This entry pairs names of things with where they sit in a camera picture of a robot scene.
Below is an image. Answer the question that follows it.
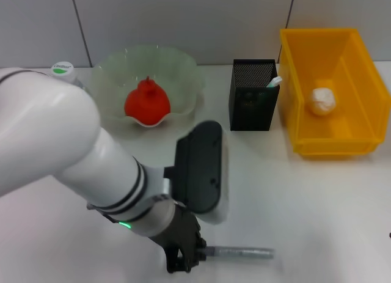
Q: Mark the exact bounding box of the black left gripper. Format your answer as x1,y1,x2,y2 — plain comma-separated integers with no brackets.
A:
150,203,209,274

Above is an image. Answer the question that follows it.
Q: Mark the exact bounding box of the grey marker pen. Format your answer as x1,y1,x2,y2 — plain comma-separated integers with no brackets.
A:
198,245,275,260

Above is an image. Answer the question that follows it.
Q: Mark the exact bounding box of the mint green utility knife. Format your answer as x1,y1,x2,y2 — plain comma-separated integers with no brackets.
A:
265,76,284,89

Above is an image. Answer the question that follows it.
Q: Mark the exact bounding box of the white paper ball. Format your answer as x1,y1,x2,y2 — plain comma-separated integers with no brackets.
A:
310,87,336,116

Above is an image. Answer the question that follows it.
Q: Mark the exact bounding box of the water bottle with green label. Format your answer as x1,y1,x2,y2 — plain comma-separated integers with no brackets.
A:
50,61,91,93

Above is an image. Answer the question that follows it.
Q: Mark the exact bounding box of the black mesh pen holder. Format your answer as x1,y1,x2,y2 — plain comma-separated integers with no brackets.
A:
228,59,280,131

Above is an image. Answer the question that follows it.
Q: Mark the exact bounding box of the translucent green fruit bowl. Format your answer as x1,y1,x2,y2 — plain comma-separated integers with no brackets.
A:
90,44,205,130

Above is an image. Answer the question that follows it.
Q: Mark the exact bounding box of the yellow plastic storage bin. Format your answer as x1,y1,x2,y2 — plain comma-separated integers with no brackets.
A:
279,28,391,157

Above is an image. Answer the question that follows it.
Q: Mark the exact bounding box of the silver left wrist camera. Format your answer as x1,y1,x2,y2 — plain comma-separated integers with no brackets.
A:
163,120,230,226

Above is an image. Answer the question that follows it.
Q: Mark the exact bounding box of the left gripper cable with connector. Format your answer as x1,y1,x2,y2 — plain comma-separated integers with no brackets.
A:
86,203,120,225

